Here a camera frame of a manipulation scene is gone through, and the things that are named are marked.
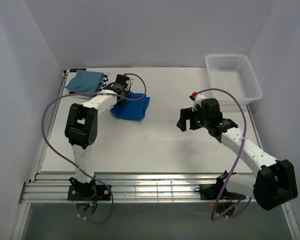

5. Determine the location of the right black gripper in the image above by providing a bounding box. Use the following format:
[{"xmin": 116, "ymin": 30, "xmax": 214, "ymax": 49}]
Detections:
[{"xmin": 176, "ymin": 106, "xmax": 210, "ymax": 132}]

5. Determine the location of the black white striped tank top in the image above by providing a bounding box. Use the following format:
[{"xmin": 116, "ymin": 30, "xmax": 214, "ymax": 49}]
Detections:
[{"xmin": 68, "ymin": 73, "xmax": 110, "ymax": 95}]

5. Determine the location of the royal blue tank top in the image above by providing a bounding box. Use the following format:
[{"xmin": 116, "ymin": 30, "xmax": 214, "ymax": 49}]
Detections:
[{"xmin": 110, "ymin": 96, "xmax": 151, "ymax": 121}]

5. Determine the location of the light blue tank top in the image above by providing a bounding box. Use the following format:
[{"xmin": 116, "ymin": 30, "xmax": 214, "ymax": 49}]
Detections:
[{"xmin": 64, "ymin": 69, "xmax": 105, "ymax": 99}]

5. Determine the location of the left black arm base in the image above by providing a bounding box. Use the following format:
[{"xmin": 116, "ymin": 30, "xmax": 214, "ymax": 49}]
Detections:
[{"xmin": 66, "ymin": 184, "xmax": 112, "ymax": 202}]

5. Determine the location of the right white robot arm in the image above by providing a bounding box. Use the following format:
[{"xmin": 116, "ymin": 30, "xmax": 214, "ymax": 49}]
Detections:
[{"xmin": 176, "ymin": 107, "xmax": 298, "ymax": 211}]

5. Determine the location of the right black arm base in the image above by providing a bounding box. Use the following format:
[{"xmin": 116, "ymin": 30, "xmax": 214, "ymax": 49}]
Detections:
[{"xmin": 194, "ymin": 184, "xmax": 246, "ymax": 201}]

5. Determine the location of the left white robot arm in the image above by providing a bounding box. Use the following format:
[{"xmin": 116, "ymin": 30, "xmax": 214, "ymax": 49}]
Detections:
[{"xmin": 64, "ymin": 87, "xmax": 130, "ymax": 200}]

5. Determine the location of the white plastic basket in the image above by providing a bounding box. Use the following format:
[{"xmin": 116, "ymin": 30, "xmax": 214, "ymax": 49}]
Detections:
[{"xmin": 205, "ymin": 54, "xmax": 263, "ymax": 105}]

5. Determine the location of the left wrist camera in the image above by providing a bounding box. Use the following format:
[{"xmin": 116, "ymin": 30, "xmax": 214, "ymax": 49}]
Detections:
[{"xmin": 106, "ymin": 74, "xmax": 133, "ymax": 93}]

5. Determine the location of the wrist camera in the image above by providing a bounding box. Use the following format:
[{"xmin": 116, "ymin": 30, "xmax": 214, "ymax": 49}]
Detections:
[
  {"xmin": 189, "ymin": 92, "xmax": 224, "ymax": 123},
  {"xmin": 106, "ymin": 74, "xmax": 133, "ymax": 93}
]

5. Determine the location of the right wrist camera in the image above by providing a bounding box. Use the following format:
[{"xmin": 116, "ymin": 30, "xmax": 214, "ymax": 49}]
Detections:
[{"xmin": 189, "ymin": 92, "xmax": 224, "ymax": 123}]

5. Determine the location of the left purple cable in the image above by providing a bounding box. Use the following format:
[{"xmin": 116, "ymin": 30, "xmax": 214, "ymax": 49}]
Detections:
[{"xmin": 41, "ymin": 72, "xmax": 148, "ymax": 225}]

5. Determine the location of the purple cable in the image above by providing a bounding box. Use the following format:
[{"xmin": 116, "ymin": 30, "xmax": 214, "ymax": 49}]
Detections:
[
  {"xmin": 41, "ymin": 72, "xmax": 148, "ymax": 225},
  {"xmin": 189, "ymin": 88, "xmax": 253, "ymax": 222}
]

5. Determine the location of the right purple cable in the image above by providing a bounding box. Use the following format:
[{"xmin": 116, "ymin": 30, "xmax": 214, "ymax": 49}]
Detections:
[{"xmin": 189, "ymin": 88, "xmax": 253, "ymax": 222}]

